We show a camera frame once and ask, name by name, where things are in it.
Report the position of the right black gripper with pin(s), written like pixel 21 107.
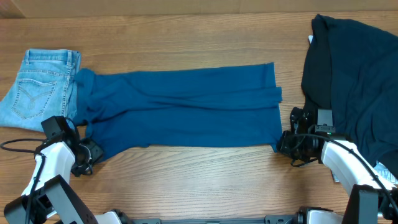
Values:
pixel 288 143

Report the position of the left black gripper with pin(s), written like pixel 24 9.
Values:
pixel 92 149

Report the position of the blue polo shirt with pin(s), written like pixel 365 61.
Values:
pixel 210 107

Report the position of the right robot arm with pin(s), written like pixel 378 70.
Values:
pixel 366 204

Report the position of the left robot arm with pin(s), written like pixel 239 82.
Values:
pixel 61 154

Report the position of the folded light blue jeans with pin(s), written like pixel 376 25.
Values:
pixel 44 87

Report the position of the light grey denim garment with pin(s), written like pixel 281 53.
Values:
pixel 382 172

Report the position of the dark navy shirt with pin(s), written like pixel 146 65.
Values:
pixel 351 69

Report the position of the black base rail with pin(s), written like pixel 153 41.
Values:
pixel 211 221

